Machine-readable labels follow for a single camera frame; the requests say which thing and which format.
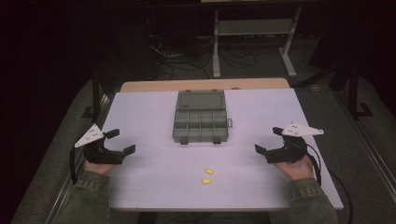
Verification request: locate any white metal table frame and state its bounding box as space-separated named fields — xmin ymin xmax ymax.
xmin=212 ymin=7 xmax=304 ymax=79

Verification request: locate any person's left hand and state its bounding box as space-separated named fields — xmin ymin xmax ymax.
xmin=83 ymin=160 xmax=116 ymax=176

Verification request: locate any black metal stand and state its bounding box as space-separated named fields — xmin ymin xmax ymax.
xmin=346 ymin=60 xmax=375 ymax=121
xmin=81 ymin=66 xmax=106 ymax=119

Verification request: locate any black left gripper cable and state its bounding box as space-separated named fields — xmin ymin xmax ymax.
xmin=69 ymin=145 xmax=86 ymax=185

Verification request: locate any tangle of floor cables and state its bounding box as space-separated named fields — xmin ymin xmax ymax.
xmin=148 ymin=32 xmax=283 ymax=80

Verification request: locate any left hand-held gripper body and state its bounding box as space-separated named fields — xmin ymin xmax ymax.
xmin=74 ymin=123 xmax=125 ymax=165

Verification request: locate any grey plastic compartment box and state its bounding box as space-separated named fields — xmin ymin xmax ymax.
xmin=172 ymin=89 xmax=234 ymax=146

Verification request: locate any wooden table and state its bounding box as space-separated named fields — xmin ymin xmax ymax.
xmin=120 ymin=77 xmax=290 ymax=93

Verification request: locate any aluminium rail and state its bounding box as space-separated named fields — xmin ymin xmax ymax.
xmin=45 ymin=92 xmax=115 ymax=224
xmin=334 ymin=91 xmax=396 ymax=204

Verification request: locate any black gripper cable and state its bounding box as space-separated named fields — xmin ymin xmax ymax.
xmin=69 ymin=145 xmax=86 ymax=185
xmin=304 ymin=143 xmax=355 ymax=224

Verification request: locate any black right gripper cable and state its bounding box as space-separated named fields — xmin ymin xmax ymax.
xmin=304 ymin=143 xmax=355 ymax=224

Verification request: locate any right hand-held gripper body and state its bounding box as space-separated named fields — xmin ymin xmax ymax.
xmin=265 ymin=121 xmax=325 ymax=165

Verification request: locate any person's right hand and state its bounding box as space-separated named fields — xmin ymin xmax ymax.
xmin=273 ymin=154 xmax=315 ymax=182

